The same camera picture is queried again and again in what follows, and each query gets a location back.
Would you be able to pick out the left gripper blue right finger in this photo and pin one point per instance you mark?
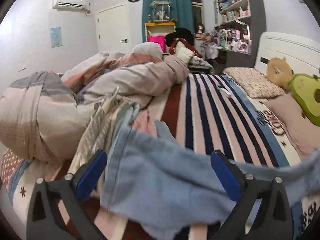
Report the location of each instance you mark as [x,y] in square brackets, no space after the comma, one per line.
[262,208]

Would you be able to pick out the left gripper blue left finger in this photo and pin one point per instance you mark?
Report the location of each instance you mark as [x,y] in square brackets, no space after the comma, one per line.
[44,220]

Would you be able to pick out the light blue denim pants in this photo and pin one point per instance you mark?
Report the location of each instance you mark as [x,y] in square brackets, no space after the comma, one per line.
[161,185]

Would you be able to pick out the pink ribbed pillow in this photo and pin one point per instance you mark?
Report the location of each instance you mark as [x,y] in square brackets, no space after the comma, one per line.
[301,132]

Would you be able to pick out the pink striped crumpled garment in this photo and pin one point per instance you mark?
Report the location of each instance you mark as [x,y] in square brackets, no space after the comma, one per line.
[109,117]

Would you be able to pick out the crumpled pink grey duvet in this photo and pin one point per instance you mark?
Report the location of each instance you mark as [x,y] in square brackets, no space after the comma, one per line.
[44,115]

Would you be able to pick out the striped pink navy blanket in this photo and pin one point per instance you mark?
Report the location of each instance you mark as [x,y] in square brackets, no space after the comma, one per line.
[200,118]

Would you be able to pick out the green avocado plush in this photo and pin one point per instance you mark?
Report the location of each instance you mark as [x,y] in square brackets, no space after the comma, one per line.
[305,90]

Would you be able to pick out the floral pillow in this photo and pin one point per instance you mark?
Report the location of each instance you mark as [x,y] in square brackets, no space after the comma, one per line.
[253,82]

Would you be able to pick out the small white box on bed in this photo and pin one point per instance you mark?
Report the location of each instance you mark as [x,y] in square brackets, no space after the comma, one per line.
[224,91]

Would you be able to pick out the grey crumpled garment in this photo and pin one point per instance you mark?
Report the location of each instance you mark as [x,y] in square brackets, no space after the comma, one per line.
[164,132]

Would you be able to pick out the tan animal plush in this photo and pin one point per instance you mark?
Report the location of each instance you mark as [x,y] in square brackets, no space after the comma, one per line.
[279,72]

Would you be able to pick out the white bed headboard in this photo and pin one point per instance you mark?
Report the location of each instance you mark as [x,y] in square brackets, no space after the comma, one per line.
[302,54]

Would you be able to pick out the clothes pile on chair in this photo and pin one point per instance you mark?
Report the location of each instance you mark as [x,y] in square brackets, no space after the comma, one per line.
[181,44]

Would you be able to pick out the dark grey bookshelf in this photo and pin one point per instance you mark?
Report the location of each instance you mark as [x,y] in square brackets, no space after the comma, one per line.
[247,20]

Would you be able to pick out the mannequin head with wig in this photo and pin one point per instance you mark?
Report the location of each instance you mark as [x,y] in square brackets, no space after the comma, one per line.
[199,31]

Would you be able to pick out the white door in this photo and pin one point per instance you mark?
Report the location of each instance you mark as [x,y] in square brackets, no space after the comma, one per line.
[113,29]

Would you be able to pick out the pink shopping bag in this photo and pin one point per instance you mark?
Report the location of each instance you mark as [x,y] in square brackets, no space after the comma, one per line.
[158,40]

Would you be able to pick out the white air conditioner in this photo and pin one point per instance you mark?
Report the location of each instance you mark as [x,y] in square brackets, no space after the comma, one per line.
[73,5]

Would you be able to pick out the yellow shelf unit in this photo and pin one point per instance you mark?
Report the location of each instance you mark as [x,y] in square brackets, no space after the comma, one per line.
[159,28]

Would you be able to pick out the glass display case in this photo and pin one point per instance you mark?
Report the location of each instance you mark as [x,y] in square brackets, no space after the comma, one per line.
[161,11]

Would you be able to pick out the small blue wall poster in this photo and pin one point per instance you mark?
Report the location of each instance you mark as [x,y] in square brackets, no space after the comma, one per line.
[56,37]

